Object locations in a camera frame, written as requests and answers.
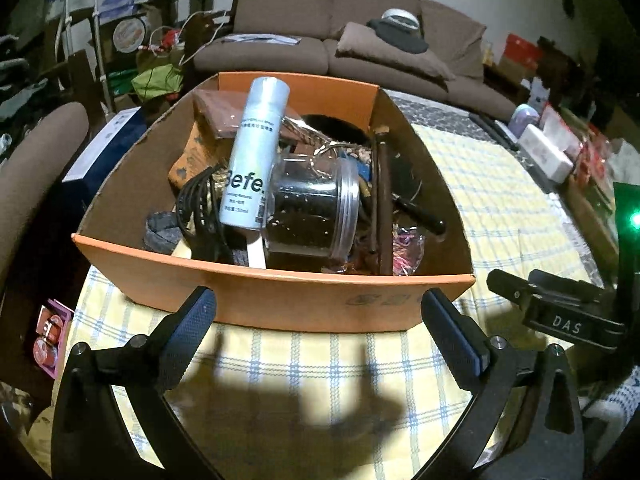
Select orange cardboard box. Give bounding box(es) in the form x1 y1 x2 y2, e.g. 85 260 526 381
71 71 477 333

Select brown sofa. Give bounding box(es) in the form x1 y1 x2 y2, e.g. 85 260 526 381
192 0 519 122

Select yellow plaid tablecloth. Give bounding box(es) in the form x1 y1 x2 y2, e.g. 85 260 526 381
50 122 607 480

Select white round device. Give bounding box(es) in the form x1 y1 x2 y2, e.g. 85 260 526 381
381 7 422 32

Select blue and white box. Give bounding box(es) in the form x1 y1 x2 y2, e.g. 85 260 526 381
61 106 151 197

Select white metal rack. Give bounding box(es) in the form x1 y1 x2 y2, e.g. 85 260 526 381
56 0 109 112

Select white tissue box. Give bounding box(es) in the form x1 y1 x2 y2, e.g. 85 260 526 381
517 124 574 182

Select wicker basket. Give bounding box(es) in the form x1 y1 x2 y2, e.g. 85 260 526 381
565 180 621 262

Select orange and grey knit hat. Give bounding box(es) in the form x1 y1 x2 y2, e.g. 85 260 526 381
145 130 232 256

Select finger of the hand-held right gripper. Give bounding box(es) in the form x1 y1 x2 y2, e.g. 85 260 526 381
529 268 608 303
486 267 533 313

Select red shoe box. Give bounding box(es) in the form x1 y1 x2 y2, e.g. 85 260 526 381
502 33 545 66

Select grey patterned tablecloth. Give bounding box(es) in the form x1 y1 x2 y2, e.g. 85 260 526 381
385 91 616 311

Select brown cushion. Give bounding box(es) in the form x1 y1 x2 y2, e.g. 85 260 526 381
336 21 457 82

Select brown armchair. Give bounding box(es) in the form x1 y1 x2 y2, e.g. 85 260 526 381
0 101 91 282

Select round printed tin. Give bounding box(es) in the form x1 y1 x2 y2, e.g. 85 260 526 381
112 16 150 54

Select person's right hand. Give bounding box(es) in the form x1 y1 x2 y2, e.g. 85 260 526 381
584 365 640 422

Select pink packaged jars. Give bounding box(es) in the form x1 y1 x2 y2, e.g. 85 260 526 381
34 299 76 382

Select white plastic bag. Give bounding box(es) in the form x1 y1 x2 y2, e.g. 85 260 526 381
540 102 581 154

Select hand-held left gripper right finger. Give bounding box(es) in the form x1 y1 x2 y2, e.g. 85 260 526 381
415 287 587 480

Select green bag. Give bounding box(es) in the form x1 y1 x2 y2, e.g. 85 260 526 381
131 62 186 104

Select brown leather wallet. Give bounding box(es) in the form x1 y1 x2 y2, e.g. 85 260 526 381
192 89 301 143

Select white papers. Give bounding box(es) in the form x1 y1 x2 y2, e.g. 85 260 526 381
222 32 302 46

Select lilac round lamp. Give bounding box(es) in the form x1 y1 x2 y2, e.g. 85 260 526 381
507 103 541 134

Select pale blue spray can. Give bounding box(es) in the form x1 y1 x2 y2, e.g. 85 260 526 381
218 76 292 231

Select black remote control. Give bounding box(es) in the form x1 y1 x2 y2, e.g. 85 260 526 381
467 111 521 150

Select red snack packets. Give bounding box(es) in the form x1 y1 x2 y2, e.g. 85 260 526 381
575 135 621 187

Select black cloth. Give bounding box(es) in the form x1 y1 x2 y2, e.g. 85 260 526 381
367 17 431 57

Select clear plastic jar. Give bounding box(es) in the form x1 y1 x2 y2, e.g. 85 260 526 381
262 152 362 262

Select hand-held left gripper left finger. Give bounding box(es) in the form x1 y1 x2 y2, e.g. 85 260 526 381
50 285 223 480

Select bag of colourful hair ties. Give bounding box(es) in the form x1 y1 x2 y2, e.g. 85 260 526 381
389 226 427 277

